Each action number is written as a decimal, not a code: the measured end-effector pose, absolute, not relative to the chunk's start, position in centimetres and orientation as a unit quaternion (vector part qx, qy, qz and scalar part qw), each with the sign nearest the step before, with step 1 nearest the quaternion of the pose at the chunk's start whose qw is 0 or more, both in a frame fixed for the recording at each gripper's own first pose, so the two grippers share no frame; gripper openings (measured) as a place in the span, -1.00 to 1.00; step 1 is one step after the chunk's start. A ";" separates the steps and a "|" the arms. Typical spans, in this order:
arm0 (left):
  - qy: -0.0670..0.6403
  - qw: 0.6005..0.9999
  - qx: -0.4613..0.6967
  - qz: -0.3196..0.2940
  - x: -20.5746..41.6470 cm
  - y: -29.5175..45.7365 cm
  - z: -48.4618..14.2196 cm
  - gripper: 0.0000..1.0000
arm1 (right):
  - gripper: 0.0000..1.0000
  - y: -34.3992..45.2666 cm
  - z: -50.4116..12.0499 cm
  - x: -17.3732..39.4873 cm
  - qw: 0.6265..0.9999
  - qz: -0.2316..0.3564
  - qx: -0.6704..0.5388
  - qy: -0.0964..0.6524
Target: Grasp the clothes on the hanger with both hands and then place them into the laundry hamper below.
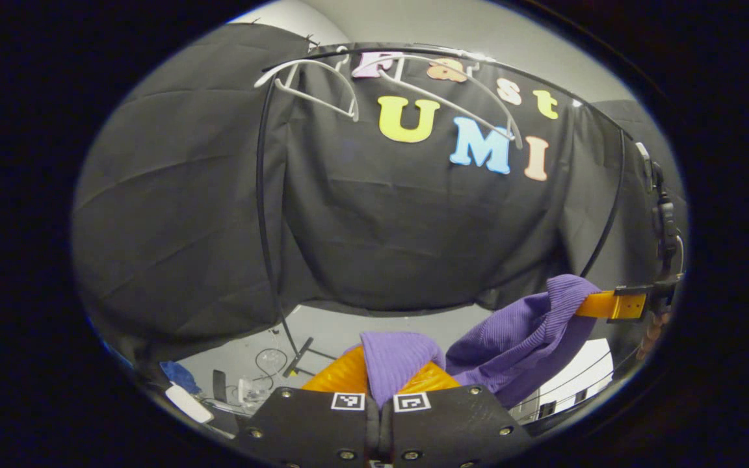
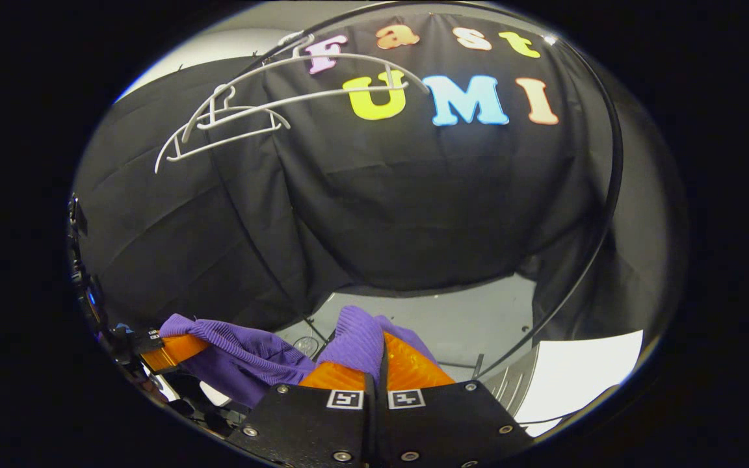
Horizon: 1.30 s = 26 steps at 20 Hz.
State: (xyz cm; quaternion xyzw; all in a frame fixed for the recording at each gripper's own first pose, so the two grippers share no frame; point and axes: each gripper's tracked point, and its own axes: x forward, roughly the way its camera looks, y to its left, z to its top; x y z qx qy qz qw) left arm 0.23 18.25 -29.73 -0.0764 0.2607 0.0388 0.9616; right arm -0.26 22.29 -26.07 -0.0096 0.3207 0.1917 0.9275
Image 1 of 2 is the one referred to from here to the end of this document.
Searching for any clear plastic container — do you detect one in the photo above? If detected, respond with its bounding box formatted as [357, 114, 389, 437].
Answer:
[238, 376, 274, 410]

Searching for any purple corduroy jacket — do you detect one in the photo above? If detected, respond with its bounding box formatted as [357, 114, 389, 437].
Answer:
[345, 274, 603, 410]

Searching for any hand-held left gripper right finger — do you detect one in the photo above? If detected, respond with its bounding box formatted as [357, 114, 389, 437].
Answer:
[380, 361, 534, 468]

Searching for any thin black cable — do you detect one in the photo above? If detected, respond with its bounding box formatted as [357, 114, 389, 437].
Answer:
[254, 348, 287, 384]

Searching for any black backdrop cloth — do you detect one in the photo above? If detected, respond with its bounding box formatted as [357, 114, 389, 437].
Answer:
[72, 23, 687, 365]

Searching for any small white plastic hanger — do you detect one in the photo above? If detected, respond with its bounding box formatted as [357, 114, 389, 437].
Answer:
[254, 58, 359, 122]

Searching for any large white plastic hanger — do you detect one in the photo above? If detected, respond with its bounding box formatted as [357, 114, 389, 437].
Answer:
[374, 52, 523, 149]

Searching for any black clothes rack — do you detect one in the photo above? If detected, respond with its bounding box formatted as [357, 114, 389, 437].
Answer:
[256, 42, 627, 379]

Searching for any blue cloth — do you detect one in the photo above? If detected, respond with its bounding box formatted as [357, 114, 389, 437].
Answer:
[159, 361, 203, 395]

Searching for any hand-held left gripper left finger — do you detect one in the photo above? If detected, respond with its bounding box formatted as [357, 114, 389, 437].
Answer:
[235, 344, 375, 468]

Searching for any white flat device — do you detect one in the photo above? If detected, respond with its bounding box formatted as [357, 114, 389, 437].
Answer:
[165, 383, 214, 424]

